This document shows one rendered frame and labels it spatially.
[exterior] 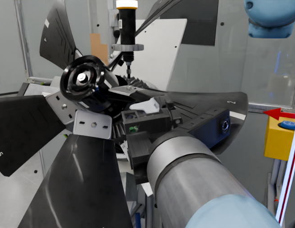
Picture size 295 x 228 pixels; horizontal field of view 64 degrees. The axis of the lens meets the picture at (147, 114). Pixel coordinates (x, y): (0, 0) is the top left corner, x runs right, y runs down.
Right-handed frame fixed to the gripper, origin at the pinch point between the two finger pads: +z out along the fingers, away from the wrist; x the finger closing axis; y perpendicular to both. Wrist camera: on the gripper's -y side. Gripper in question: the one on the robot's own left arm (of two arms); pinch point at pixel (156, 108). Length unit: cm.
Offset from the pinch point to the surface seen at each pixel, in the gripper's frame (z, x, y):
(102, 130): 10.4, 6.8, 11.5
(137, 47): 8.3, -11.1, 1.1
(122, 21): 10.0, -16.4, 3.3
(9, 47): 513, -3, 196
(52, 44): 38.6, -12.8, 23.3
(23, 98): 20.5, -1.2, 29.9
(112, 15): 69, -21, 2
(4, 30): 512, -36, 194
